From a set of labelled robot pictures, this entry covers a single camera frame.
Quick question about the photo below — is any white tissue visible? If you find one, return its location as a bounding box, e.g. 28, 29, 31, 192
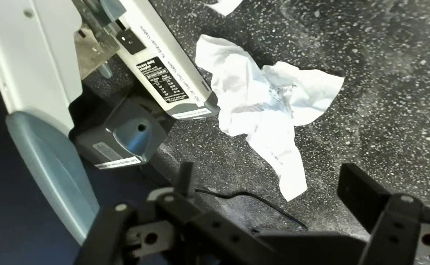
207, 0, 245, 17
193, 32, 348, 203

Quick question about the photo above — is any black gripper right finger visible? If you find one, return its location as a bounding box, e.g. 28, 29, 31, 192
336, 160, 430, 265

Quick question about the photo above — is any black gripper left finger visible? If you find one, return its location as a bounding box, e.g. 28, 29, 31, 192
74, 160, 276, 265

